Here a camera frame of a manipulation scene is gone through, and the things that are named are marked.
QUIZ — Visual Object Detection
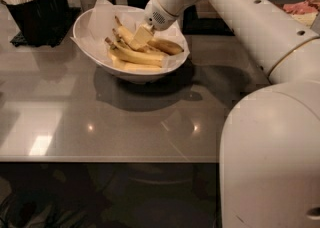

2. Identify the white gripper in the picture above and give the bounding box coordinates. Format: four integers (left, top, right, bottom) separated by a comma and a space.
129, 0, 198, 50

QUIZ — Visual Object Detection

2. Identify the long yellow banana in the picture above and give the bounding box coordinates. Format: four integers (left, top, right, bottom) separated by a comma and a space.
115, 16, 166, 55

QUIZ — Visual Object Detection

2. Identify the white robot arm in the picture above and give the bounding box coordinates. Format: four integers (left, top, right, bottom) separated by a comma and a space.
144, 0, 320, 228

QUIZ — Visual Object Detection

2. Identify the right short yellow banana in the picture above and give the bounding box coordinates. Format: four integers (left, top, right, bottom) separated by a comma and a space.
148, 37, 184, 55

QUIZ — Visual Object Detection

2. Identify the small hidden yellow banana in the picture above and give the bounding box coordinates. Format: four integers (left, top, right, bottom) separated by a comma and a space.
112, 28, 131, 49

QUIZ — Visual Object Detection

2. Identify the white ceramic bowl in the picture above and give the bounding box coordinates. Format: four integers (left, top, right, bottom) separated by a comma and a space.
71, 4, 190, 85

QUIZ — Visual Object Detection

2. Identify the front yellow banana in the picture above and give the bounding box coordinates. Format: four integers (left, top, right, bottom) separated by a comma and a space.
105, 38, 166, 67

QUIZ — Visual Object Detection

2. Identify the bottom yellow banana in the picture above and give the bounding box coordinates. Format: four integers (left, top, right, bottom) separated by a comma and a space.
109, 53, 161, 72

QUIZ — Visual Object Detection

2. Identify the white paper bowl liner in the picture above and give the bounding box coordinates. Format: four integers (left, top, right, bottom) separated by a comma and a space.
69, 0, 190, 73

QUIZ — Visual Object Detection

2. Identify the black napkin dispenser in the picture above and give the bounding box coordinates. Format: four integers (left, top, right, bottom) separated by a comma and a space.
183, 0, 233, 36

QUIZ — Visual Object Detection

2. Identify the black cutlery holder bin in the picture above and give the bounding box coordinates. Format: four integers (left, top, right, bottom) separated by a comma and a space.
3, 0, 55, 46

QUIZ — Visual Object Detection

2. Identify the black rubber mat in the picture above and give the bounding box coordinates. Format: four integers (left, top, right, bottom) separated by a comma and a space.
10, 7, 81, 47

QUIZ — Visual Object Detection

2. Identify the black wire condiment rack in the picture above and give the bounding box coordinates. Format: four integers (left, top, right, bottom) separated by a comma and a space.
283, 0, 320, 27

